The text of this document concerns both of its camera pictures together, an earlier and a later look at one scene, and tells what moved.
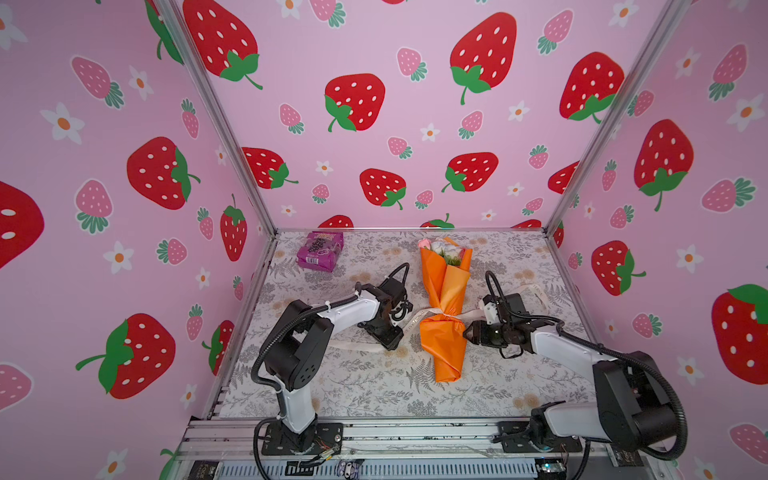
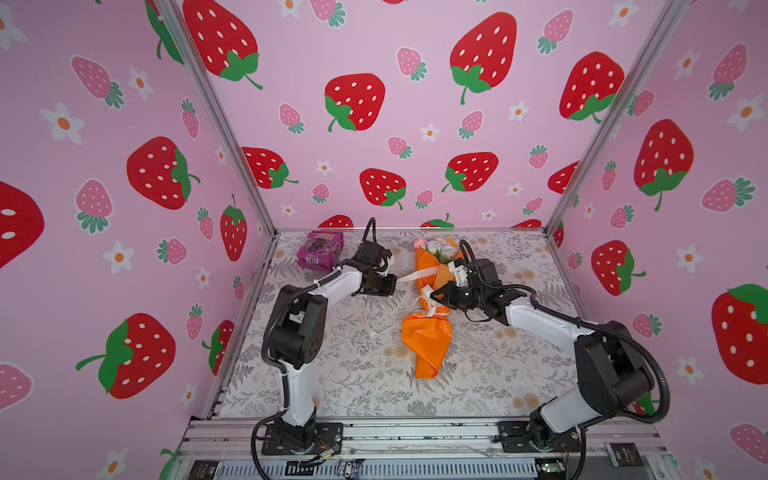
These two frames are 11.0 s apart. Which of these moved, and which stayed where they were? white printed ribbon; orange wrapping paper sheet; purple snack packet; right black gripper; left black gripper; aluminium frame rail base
Moved: left black gripper; white printed ribbon; orange wrapping paper sheet; right black gripper
Stayed: aluminium frame rail base; purple snack packet
